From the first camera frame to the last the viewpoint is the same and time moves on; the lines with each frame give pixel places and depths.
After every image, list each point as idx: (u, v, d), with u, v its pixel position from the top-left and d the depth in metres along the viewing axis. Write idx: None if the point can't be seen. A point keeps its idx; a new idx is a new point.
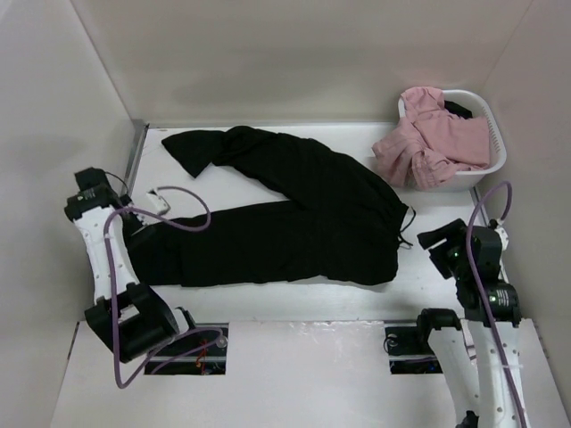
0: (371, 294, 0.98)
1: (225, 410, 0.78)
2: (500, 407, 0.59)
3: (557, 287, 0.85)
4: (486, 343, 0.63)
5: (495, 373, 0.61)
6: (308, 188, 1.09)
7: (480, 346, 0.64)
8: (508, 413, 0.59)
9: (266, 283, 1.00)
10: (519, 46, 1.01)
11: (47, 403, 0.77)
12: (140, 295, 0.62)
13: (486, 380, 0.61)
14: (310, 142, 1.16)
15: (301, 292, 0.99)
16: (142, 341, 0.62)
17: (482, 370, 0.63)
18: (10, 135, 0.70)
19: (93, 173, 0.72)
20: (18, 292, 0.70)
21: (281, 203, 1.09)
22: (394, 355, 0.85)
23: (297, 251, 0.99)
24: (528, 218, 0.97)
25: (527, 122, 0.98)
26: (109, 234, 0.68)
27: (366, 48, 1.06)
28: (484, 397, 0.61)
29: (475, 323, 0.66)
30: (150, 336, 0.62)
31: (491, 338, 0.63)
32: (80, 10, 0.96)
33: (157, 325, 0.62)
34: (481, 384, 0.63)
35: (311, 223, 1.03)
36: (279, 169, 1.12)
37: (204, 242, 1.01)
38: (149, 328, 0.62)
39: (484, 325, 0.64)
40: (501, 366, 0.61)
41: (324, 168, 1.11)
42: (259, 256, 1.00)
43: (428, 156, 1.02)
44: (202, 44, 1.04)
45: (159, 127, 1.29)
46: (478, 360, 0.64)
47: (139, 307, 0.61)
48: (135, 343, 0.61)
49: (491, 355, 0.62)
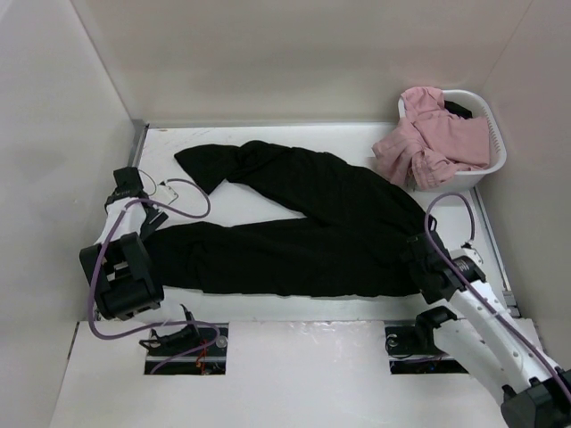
0: (388, 312, 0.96)
1: (225, 408, 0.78)
2: (516, 354, 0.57)
3: (557, 286, 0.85)
4: (472, 304, 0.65)
5: (491, 322, 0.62)
6: (326, 203, 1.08)
7: (471, 314, 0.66)
8: (524, 353, 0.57)
9: (289, 295, 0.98)
10: (519, 46, 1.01)
11: (47, 402, 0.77)
12: (130, 242, 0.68)
13: (494, 338, 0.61)
14: (326, 155, 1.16)
15: (313, 304, 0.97)
16: (123, 292, 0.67)
17: (484, 332, 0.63)
18: (11, 135, 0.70)
19: (128, 172, 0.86)
20: (18, 292, 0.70)
21: (299, 219, 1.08)
22: (395, 356, 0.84)
23: (319, 260, 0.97)
24: (528, 218, 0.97)
25: (526, 122, 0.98)
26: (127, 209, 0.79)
27: (367, 48, 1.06)
28: (499, 351, 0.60)
29: (453, 296, 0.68)
30: (129, 292, 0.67)
31: (474, 299, 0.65)
32: (80, 9, 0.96)
33: (139, 278, 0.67)
34: (492, 347, 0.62)
35: (334, 234, 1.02)
36: (289, 178, 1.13)
37: (213, 249, 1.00)
38: (133, 287, 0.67)
39: (459, 291, 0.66)
40: (492, 315, 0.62)
41: (343, 181, 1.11)
42: (273, 269, 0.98)
43: (428, 156, 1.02)
44: (202, 43, 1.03)
45: (159, 127, 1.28)
46: (477, 329, 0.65)
47: (128, 256, 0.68)
48: (115, 297, 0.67)
49: (481, 311, 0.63)
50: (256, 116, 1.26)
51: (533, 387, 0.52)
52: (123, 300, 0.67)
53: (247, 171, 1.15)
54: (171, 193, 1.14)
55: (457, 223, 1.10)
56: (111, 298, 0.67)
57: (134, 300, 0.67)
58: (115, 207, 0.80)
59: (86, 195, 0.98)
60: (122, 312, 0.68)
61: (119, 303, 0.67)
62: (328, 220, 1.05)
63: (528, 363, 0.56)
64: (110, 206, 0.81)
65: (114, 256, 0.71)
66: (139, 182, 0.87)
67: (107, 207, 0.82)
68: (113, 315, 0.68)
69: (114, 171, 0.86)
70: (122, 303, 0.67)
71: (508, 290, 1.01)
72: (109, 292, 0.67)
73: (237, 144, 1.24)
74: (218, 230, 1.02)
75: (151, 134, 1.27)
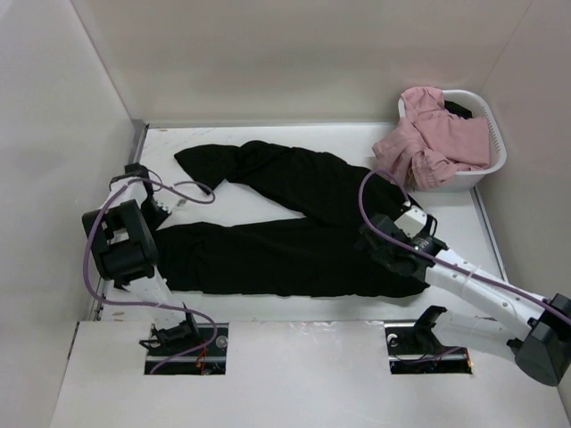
0: (387, 312, 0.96)
1: (226, 409, 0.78)
2: (506, 303, 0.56)
3: (557, 285, 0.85)
4: (446, 274, 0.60)
5: (470, 284, 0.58)
6: (326, 203, 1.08)
7: (448, 283, 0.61)
8: (512, 300, 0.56)
9: (287, 295, 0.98)
10: (519, 46, 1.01)
11: (47, 402, 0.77)
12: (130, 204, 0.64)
13: (480, 299, 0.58)
14: (326, 155, 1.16)
15: (311, 304, 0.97)
16: (121, 253, 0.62)
17: (467, 294, 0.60)
18: (11, 135, 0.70)
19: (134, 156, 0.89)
20: (18, 292, 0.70)
21: (299, 219, 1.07)
22: (395, 355, 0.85)
23: (319, 263, 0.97)
24: (528, 217, 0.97)
25: (526, 122, 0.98)
26: (128, 185, 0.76)
27: (366, 48, 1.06)
28: (489, 308, 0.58)
29: (427, 275, 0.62)
30: (125, 254, 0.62)
31: (446, 267, 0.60)
32: (79, 9, 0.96)
33: (136, 241, 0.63)
34: (478, 305, 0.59)
35: (333, 236, 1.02)
36: (287, 178, 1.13)
37: (213, 248, 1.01)
38: (129, 248, 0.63)
39: (430, 267, 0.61)
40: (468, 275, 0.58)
41: (342, 181, 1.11)
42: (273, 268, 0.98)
43: (428, 156, 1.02)
44: (202, 43, 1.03)
45: (158, 127, 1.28)
46: (458, 293, 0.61)
47: (125, 218, 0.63)
48: (113, 256, 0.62)
49: (457, 277, 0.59)
50: (256, 116, 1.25)
51: (534, 329, 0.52)
52: (120, 260, 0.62)
53: (246, 172, 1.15)
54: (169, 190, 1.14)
55: (457, 224, 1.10)
56: (111, 259, 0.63)
57: (130, 264, 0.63)
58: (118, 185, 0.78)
59: (86, 196, 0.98)
60: (119, 275, 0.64)
61: (117, 265, 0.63)
62: (327, 222, 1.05)
63: (520, 307, 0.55)
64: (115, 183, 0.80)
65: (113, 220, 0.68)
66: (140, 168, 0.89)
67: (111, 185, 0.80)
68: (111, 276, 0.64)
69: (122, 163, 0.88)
70: (119, 266, 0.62)
71: None
72: (106, 251, 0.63)
73: (237, 144, 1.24)
74: (219, 229, 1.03)
75: (151, 134, 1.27)
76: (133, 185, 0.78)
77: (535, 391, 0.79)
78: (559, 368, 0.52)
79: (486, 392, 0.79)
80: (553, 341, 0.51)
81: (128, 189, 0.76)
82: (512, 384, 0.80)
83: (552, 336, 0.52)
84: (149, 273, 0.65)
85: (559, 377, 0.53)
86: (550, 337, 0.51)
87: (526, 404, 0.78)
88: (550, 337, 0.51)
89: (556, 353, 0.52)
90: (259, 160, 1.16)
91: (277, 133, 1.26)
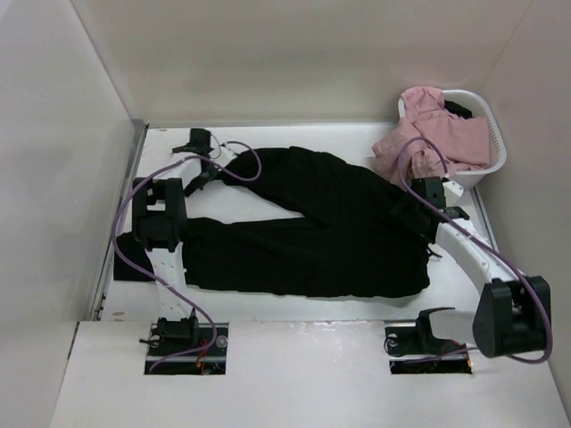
0: (388, 310, 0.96)
1: (227, 408, 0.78)
2: (484, 263, 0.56)
3: (557, 285, 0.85)
4: (451, 232, 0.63)
5: (466, 244, 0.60)
6: (324, 203, 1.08)
7: (451, 242, 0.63)
8: (492, 263, 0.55)
9: (285, 295, 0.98)
10: (519, 46, 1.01)
11: (47, 403, 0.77)
12: (175, 185, 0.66)
13: (467, 259, 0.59)
14: (325, 155, 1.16)
15: (310, 302, 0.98)
16: (153, 220, 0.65)
17: (461, 256, 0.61)
18: (12, 135, 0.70)
19: (201, 132, 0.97)
20: (17, 292, 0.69)
21: (296, 220, 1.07)
22: (395, 355, 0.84)
23: (320, 264, 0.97)
24: (528, 217, 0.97)
25: (526, 121, 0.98)
26: (185, 160, 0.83)
27: (366, 48, 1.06)
28: (472, 269, 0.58)
29: (438, 233, 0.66)
30: (156, 223, 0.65)
31: (453, 227, 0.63)
32: (79, 8, 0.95)
33: (170, 215, 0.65)
34: (467, 267, 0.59)
35: (331, 236, 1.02)
36: (277, 179, 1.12)
37: (213, 248, 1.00)
38: (161, 218, 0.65)
39: (441, 225, 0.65)
40: (468, 236, 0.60)
41: (340, 182, 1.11)
42: (272, 268, 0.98)
43: (428, 156, 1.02)
44: (202, 43, 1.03)
45: (158, 127, 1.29)
46: (458, 256, 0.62)
47: (168, 194, 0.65)
48: (147, 220, 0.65)
49: (458, 235, 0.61)
50: (256, 116, 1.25)
51: (493, 284, 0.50)
52: (151, 228, 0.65)
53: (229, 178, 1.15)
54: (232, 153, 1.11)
55: None
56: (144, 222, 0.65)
57: (156, 234, 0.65)
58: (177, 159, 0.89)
59: (86, 196, 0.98)
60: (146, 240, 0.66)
61: (147, 229, 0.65)
62: (325, 222, 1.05)
63: (496, 271, 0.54)
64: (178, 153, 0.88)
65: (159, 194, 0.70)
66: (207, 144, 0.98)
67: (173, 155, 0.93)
68: (138, 240, 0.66)
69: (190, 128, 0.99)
70: (148, 229, 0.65)
71: None
72: (144, 216, 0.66)
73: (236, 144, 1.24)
74: (218, 228, 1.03)
75: (151, 134, 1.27)
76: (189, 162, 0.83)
77: (535, 393, 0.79)
78: (503, 341, 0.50)
79: (486, 392, 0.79)
80: (505, 303, 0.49)
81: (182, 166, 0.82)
82: (512, 386, 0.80)
83: (508, 300, 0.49)
84: (170, 246, 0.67)
85: (499, 349, 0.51)
86: (505, 297, 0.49)
87: (526, 404, 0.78)
88: (504, 295, 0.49)
89: (505, 319, 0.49)
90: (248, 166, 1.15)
91: (277, 134, 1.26)
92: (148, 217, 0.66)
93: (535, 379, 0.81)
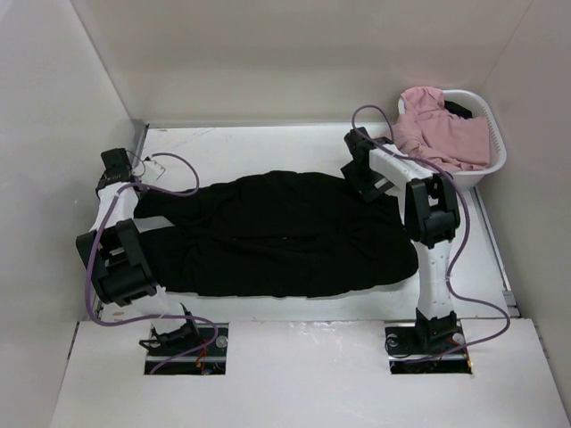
0: (385, 305, 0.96)
1: (225, 408, 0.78)
2: (406, 170, 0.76)
3: (556, 285, 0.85)
4: (380, 155, 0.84)
5: (391, 160, 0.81)
6: (298, 211, 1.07)
7: (383, 164, 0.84)
8: (411, 168, 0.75)
9: (285, 296, 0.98)
10: (519, 46, 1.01)
11: (47, 404, 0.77)
12: (127, 229, 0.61)
13: (394, 170, 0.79)
14: (276, 171, 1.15)
15: (310, 303, 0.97)
16: (119, 276, 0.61)
17: (391, 171, 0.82)
18: (12, 135, 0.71)
19: (115, 152, 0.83)
20: (18, 292, 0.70)
21: (268, 236, 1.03)
22: (395, 355, 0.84)
23: (318, 265, 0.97)
24: (528, 215, 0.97)
25: (526, 120, 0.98)
26: (119, 193, 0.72)
27: (366, 48, 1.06)
28: (400, 178, 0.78)
29: (371, 160, 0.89)
30: (124, 277, 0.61)
31: (381, 152, 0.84)
32: (79, 9, 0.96)
33: (135, 263, 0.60)
34: (396, 178, 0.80)
35: (315, 241, 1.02)
36: (233, 213, 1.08)
37: (211, 251, 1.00)
38: (128, 271, 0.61)
39: (373, 151, 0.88)
40: (392, 154, 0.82)
41: (299, 193, 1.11)
42: (267, 272, 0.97)
43: (422, 152, 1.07)
44: (202, 43, 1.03)
45: (158, 127, 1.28)
46: (388, 172, 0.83)
47: (123, 242, 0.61)
48: (112, 280, 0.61)
49: (386, 157, 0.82)
50: (255, 116, 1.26)
51: (413, 182, 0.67)
52: (119, 284, 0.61)
53: (180, 218, 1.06)
54: (158, 168, 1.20)
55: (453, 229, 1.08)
56: (111, 283, 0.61)
57: (129, 287, 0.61)
58: (107, 193, 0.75)
59: (85, 196, 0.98)
60: (120, 298, 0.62)
61: (117, 287, 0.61)
62: (312, 233, 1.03)
63: (414, 173, 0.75)
64: (102, 189, 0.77)
65: (111, 242, 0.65)
66: (128, 163, 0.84)
67: (99, 192, 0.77)
68: (113, 300, 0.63)
69: (102, 153, 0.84)
70: (118, 287, 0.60)
71: (508, 289, 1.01)
72: (105, 276, 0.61)
73: (236, 144, 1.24)
74: (214, 234, 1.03)
75: (151, 134, 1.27)
76: (124, 193, 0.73)
77: (534, 392, 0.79)
78: (426, 226, 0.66)
79: (486, 392, 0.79)
80: (422, 194, 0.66)
81: (119, 201, 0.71)
82: (510, 385, 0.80)
83: (421, 192, 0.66)
84: (149, 292, 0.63)
85: (424, 227, 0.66)
86: (419, 185, 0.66)
87: (526, 404, 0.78)
88: (420, 185, 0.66)
89: (424, 204, 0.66)
90: (201, 209, 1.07)
91: (277, 134, 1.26)
92: (112, 275, 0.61)
93: (534, 378, 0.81)
